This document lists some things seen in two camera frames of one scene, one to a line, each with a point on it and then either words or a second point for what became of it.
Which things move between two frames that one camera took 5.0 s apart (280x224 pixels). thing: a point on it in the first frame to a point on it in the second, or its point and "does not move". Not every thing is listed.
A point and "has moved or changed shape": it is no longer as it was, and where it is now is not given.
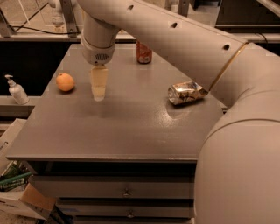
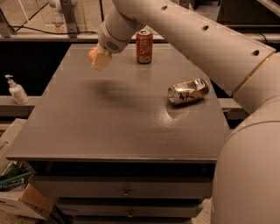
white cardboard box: x=31 y=201 does not move
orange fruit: x=65 y=81 has moved or changed shape
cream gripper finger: x=98 y=78 to x=102 y=59
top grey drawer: x=119 y=186 does not move
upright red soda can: x=143 y=52 does not move
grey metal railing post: x=68 y=10 does not move
